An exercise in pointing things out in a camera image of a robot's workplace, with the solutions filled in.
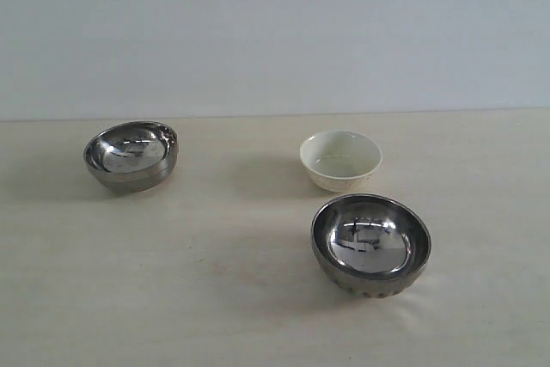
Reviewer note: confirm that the ribbed stainless steel bowl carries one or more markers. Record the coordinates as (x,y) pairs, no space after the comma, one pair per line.
(369,245)

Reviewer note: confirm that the white ceramic bowl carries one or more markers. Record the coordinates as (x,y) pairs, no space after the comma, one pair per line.
(340,161)

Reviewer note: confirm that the smooth stainless steel bowl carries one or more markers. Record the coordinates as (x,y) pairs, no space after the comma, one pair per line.
(132,157)

